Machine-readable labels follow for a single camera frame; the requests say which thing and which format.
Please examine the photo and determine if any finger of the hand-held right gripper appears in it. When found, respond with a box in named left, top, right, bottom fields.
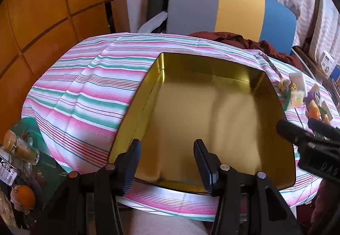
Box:
left=276, top=118, right=315, bottom=145
left=307, top=118, right=340, bottom=140

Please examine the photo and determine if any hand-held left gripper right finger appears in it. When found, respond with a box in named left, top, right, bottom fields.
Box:
left=193, top=139, right=303, bottom=235

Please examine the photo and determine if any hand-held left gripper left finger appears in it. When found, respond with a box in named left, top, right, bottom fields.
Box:
left=32, top=139, right=142, bottom=235

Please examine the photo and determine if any beige cardboard box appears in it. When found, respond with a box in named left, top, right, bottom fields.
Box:
left=320, top=101, right=333, bottom=122

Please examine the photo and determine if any yellow patterned sock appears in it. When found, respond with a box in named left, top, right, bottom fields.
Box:
left=279, top=78, right=293, bottom=94

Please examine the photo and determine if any gold tin box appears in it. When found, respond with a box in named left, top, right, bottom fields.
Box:
left=109, top=52, right=296, bottom=194

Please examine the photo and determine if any person's right hand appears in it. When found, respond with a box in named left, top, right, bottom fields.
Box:
left=309, top=179, right=340, bottom=225

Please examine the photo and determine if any blue round object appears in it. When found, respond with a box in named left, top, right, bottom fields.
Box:
left=330, top=65, right=340, bottom=82

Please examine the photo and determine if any dark wooden furniture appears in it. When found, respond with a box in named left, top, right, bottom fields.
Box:
left=292, top=45, right=340, bottom=108

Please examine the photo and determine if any white and blue carton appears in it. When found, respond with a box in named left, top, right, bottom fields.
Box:
left=320, top=51, right=336, bottom=72

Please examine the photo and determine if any green glass side table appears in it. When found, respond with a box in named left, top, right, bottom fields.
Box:
left=0, top=117, right=73, bottom=227

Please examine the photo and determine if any pink green striped tablecloth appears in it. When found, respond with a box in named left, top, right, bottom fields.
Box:
left=21, top=33, right=340, bottom=222

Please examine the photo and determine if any dark red garment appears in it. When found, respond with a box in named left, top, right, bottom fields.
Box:
left=187, top=31, right=303, bottom=68

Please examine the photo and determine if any glass spice jar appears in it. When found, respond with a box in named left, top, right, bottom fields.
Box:
left=14, top=138, right=41, bottom=166

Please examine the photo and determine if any orange fruit with stem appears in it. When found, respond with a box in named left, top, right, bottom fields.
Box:
left=11, top=184, right=36, bottom=210

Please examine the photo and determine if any glass jar with yellow lid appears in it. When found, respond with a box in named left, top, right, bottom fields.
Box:
left=3, top=129, right=19, bottom=152

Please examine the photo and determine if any white labelled packet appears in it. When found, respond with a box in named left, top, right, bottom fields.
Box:
left=0, top=158, right=18, bottom=186

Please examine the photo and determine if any wooden wardrobe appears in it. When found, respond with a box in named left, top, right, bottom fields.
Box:
left=0, top=0, right=130, bottom=124

